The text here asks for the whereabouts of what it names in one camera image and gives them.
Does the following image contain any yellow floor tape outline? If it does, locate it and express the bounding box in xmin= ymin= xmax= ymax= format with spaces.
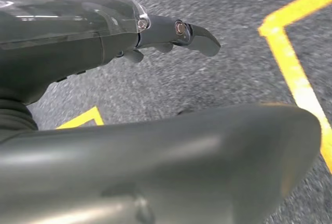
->
xmin=257 ymin=0 xmax=332 ymax=175
xmin=55 ymin=105 xmax=105 ymax=131

